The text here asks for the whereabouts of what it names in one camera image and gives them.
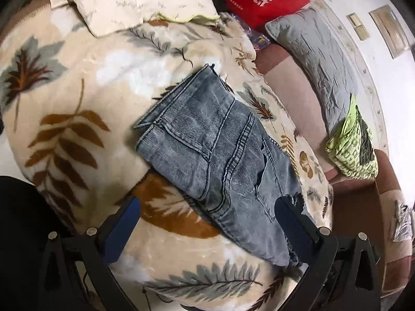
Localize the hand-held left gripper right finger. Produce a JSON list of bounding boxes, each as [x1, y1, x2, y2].
[[274, 196, 381, 311]]

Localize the cream leaf-print blanket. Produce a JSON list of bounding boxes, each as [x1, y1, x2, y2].
[[0, 6, 334, 311]]

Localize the beige wall panel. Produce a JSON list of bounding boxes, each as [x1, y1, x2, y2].
[[369, 5, 408, 59]]

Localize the cream patterned pillow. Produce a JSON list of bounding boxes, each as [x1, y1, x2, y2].
[[49, 0, 219, 38]]

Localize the pink brown sofa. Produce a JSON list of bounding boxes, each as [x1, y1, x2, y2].
[[256, 44, 415, 299]]

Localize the grey quilted pillow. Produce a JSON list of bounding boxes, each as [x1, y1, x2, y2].
[[265, 6, 360, 135]]

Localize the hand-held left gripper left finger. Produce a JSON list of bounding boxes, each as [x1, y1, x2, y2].
[[41, 195, 142, 311]]

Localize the dark grey cloth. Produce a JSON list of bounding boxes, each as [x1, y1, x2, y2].
[[355, 104, 375, 164]]

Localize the light grey crumpled cloth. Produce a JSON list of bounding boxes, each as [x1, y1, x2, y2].
[[391, 199, 415, 243]]

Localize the blue denim pants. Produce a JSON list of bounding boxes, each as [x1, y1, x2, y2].
[[133, 64, 312, 268]]

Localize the colourful plastic packet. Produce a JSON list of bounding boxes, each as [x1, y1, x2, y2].
[[246, 27, 273, 51]]

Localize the beige wall switch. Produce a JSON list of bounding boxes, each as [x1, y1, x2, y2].
[[346, 12, 369, 41]]

